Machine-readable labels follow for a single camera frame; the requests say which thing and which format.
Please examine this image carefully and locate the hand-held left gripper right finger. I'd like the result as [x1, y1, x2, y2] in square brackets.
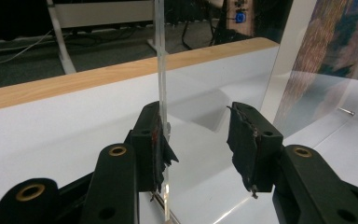
[227, 102, 284, 200]

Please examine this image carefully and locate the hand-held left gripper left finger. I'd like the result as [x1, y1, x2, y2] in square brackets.
[127, 101, 180, 194]

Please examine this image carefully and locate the photo card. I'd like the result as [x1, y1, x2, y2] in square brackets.
[260, 0, 358, 138]

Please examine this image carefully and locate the white table mat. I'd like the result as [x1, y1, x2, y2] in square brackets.
[0, 45, 358, 224]

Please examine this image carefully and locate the wooden table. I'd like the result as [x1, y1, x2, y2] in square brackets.
[0, 36, 281, 115]

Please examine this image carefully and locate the wooden box with blue socket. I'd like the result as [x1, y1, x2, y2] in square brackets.
[226, 0, 256, 37]

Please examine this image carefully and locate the white desk frame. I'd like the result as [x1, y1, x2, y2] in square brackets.
[46, 0, 169, 76]

